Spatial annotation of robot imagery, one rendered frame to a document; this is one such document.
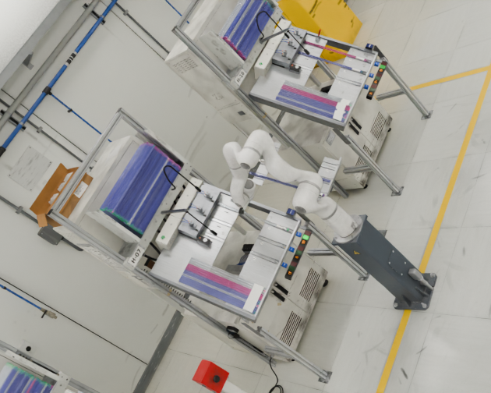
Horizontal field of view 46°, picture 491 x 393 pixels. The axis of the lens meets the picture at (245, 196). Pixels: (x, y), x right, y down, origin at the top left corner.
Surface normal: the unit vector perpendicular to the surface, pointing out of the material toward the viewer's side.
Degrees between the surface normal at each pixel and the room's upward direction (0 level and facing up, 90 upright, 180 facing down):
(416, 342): 0
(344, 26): 90
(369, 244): 90
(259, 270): 42
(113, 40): 90
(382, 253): 90
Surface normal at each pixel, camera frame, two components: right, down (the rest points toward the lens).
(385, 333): -0.67, -0.58
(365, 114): 0.61, -0.07
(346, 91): -0.06, -0.47
